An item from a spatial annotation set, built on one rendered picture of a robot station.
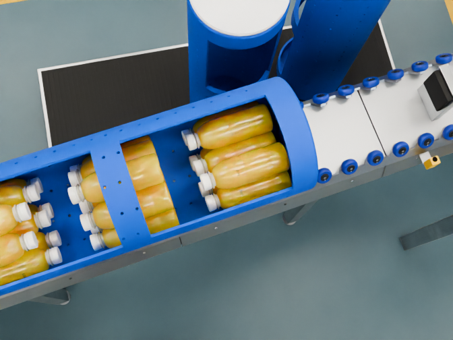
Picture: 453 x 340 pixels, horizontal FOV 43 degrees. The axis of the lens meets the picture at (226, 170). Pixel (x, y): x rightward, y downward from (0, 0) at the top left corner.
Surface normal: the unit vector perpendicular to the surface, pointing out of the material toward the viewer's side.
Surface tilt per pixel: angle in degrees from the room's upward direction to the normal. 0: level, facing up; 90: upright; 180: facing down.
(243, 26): 0
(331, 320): 0
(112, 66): 0
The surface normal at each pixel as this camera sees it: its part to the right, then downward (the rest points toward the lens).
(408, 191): 0.05, -0.25
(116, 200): 0.18, 0.11
